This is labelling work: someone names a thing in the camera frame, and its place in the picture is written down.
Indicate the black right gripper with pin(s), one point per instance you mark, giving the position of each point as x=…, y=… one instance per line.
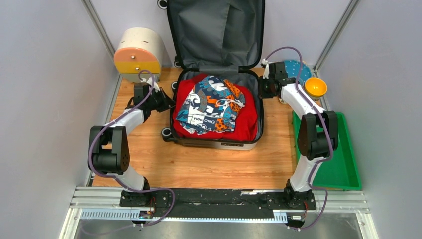
x=263, y=94

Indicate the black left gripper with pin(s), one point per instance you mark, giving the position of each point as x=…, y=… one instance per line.
x=167, y=102

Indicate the blue orange patterned shorts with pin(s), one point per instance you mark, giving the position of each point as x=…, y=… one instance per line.
x=211, y=105

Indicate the red garment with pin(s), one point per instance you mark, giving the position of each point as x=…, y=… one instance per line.
x=246, y=123

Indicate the astronaut print suitcase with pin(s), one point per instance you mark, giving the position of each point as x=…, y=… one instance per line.
x=222, y=38

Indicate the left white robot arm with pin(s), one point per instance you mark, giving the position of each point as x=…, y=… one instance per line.
x=108, y=150

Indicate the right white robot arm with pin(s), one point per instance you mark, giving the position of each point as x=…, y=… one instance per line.
x=318, y=132

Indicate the teal dotted plate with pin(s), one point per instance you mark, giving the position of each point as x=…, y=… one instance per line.
x=293, y=67

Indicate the orange bowl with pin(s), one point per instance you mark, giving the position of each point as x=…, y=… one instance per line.
x=315, y=87

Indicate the cream mini drawer cabinet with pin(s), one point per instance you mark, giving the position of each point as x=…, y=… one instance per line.
x=139, y=53

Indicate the green plastic tray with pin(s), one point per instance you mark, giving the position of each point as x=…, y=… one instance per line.
x=342, y=171

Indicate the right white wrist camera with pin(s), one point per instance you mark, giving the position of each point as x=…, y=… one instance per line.
x=265, y=64

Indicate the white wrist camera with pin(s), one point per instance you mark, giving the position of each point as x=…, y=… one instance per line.
x=153, y=82
x=265, y=64

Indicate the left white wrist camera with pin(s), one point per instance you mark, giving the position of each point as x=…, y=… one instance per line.
x=153, y=82

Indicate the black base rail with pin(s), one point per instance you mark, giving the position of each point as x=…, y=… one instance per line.
x=217, y=203

